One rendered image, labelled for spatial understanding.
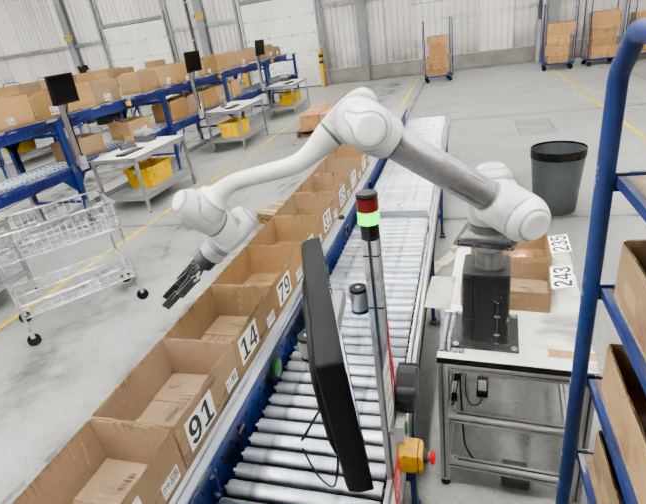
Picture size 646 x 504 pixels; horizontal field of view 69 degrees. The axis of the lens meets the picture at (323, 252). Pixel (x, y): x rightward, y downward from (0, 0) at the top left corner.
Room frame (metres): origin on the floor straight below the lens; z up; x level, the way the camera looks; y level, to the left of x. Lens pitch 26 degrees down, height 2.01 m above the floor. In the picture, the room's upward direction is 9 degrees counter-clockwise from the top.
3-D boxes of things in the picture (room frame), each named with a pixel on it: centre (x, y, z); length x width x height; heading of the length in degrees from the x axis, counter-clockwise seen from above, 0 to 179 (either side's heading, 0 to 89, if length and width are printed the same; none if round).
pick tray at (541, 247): (2.18, -0.97, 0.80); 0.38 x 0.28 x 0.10; 68
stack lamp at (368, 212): (1.00, -0.12, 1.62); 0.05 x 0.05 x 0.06
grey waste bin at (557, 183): (4.41, -2.42, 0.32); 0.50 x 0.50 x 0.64
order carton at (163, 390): (1.24, 0.57, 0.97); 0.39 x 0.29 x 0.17; 161
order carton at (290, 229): (2.36, 0.19, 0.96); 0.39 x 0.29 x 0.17; 161
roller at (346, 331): (1.78, -0.10, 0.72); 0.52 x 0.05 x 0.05; 71
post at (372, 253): (0.99, -0.12, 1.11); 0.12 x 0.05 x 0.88; 161
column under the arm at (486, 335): (1.61, -0.63, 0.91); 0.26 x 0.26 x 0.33; 67
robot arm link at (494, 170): (1.60, -0.64, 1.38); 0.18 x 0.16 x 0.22; 4
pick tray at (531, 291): (1.88, -0.83, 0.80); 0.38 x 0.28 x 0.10; 65
